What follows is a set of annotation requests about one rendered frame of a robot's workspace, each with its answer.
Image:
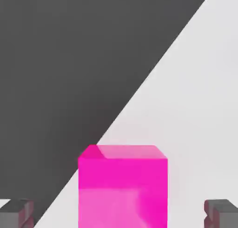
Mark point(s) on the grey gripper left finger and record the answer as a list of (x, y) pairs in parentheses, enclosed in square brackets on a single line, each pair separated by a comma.
[(13, 214)]

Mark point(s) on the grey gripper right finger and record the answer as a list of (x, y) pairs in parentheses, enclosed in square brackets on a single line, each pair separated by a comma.
[(222, 215)]

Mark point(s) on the small pink cube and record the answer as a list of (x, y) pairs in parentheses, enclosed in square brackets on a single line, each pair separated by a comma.
[(122, 187)]

